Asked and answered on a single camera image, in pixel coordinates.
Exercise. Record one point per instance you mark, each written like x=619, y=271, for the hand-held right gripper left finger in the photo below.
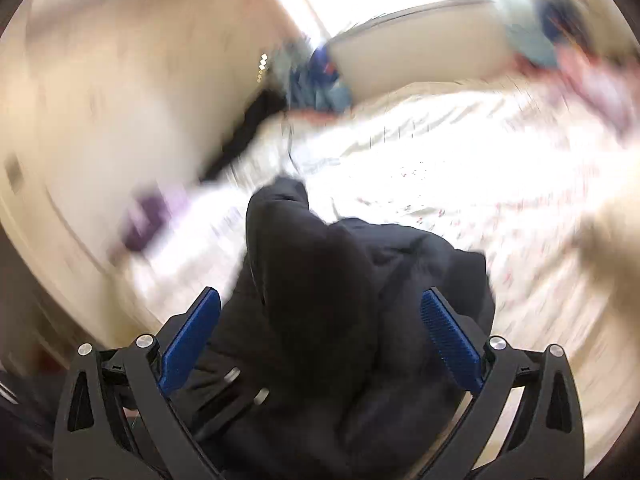
x=192, y=335

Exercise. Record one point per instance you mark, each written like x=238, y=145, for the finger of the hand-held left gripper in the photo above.
x=225, y=405

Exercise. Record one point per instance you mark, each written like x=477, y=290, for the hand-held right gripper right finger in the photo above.
x=447, y=335

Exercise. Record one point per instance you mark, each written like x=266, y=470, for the black puffer jacket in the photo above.
x=320, y=310

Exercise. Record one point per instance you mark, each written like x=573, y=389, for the purple cloth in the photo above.
x=147, y=220

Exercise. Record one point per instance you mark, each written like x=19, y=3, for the white floral quilt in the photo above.
x=450, y=160

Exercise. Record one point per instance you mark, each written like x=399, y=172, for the black cloth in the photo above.
x=245, y=130

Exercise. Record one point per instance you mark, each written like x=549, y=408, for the blue patterned cloth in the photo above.
x=530, y=35
x=315, y=85

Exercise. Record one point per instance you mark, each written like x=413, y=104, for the pink floral cloth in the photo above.
x=600, y=85

